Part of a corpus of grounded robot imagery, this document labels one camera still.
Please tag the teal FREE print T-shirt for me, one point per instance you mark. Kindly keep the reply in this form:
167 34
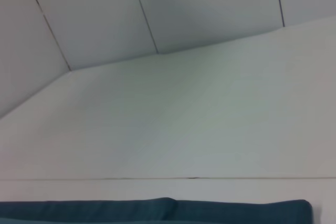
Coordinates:
157 212

